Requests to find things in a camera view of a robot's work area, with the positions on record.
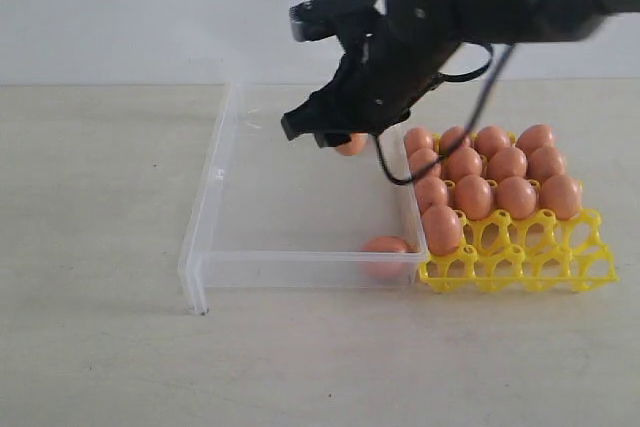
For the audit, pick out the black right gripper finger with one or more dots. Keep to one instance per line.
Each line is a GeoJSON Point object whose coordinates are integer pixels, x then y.
{"type": "Point", "coordinates": [332, 140]}

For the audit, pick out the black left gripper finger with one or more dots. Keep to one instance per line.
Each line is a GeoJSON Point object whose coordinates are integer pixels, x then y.
{"type": "Point", "coordinates": [307, 118]}

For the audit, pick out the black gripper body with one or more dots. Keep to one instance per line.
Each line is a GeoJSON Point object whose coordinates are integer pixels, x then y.
{"type": "Point", "coordinates": [379, 81]}

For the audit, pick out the brown egg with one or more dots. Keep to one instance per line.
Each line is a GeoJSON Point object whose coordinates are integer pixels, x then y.
{"type": "Point", "coordinates": [354, 146]}
{"type": "Point", "coordinates": [463, 162]}
{"type": "Point", "coordinates": [490, 140]}
{"type": "Point", "coordinates": [421, 159]}
{"type": "Point", "coordinates": [562, 195]}
{"type": "Point", "coordinates": [535, 137]}
{"type": "Point", "coordinates": [507, 162]}
{"type": "Point", "coordinates": [385, 269]}
{"type": "Point", "coordinates": [417, 138]}
{"type": "Point", "coordinates": [453, 138]}
{"type": "Point", "coordinates": [443, 229]}

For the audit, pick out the clear plastic tray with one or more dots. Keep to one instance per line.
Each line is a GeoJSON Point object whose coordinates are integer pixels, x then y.
{"type": "Point", "coordinates": [273, 213]}

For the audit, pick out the brown egg third row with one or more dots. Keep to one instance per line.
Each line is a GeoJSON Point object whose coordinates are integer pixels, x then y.
{"type": "Point", "coordinates": [474, 196]}

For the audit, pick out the yellow plastic egg tray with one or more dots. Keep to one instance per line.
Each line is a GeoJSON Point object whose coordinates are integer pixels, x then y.
{"type": "Point", "coordinates": [536, 253]}

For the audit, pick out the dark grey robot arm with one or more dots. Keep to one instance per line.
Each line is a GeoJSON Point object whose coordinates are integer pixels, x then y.
{"type": "Point", "coordinates": [490, 22]}

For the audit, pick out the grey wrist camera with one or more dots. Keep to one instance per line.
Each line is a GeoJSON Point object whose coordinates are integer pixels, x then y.
{"type": "Point", "coordinates": [347, 20]}

